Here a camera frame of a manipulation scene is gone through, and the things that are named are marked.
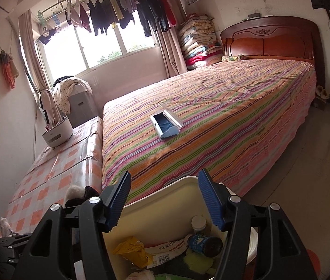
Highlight white plush toy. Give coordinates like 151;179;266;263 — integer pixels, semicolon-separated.
64;185;99;207

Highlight yellow foil bag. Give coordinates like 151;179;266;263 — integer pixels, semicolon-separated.
112;236;153;269

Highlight white red medicine box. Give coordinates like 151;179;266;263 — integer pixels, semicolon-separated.
145;240;188;269

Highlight dark spray can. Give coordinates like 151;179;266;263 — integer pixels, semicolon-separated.
184;234;223;258

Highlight white floral spray can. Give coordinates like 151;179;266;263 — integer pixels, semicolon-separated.
191;215;207;234

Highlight green tissue pack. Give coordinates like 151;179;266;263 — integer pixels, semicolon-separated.
154;274;192;280

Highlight white tissue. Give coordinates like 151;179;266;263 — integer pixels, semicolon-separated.
126;270;155;280

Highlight cream plastic bin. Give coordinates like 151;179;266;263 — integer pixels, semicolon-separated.
101;175;259;280

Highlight checkered plastic tablecloth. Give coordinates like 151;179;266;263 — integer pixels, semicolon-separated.
6;116;103;234

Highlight white pen holder box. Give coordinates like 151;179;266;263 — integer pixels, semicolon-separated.
42;117;73;149

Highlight striped bed cover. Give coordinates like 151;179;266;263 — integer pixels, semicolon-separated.
102;59;317;203

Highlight grey air cooler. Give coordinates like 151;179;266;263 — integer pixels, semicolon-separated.
67;84;100;128

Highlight slippers by bed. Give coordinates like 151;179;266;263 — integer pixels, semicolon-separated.
316;85;329;101

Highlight floral cloth on cooler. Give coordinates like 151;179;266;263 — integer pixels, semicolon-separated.
53;76;93;114

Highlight stack of folded quilts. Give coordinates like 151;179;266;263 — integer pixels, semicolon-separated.
178;14;224;71

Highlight wooden headboard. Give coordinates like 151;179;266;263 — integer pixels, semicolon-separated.
221;16;326;87

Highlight right pink curtain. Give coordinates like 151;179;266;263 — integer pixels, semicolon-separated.
155;27;188;78

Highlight pink curtain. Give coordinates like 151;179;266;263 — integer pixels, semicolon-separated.
19;10;49;91
155;27;188;78

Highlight left pink curtain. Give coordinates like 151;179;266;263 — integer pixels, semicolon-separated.
19;10;49;91

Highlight hanging clothes row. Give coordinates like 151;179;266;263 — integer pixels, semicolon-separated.
37;0;199;44

